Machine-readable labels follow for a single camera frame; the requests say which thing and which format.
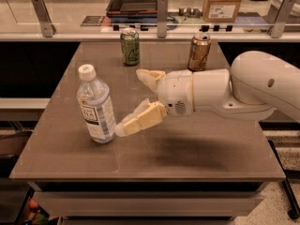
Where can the open dark tray bin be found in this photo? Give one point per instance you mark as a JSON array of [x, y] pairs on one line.
[[128, 7]]

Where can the middle metal glass bracket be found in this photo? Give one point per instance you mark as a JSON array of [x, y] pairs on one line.
[[162, 13]]

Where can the brown cardboard box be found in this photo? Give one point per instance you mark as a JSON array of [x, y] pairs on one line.
[[220, 11]]

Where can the clear blue-label plastic bottle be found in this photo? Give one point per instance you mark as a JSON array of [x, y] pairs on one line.
[[96, 105]]

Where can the gold soda can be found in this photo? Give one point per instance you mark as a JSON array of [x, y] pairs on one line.
[[198, 54]]

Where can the right metal glass bracket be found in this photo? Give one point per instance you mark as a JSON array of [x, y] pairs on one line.
[[278, 16]]

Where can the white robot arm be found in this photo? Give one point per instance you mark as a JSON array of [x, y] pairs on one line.
[[252, 88]]

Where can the left metal glass bracket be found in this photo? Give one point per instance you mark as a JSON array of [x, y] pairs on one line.
[[46, 25]]

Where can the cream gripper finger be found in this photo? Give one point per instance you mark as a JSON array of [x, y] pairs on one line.
[[148, 114], [150, 78]]

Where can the grey table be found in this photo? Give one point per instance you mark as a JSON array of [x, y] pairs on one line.
[[192, 170]]

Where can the metal glass bracket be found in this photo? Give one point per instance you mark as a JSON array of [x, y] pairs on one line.
[[46, 25], [278, 16], [162, 13]]

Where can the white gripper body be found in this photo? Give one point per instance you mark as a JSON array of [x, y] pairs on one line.
[[175, 93]]

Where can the green soda can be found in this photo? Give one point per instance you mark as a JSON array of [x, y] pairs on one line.
[[130, 46]]

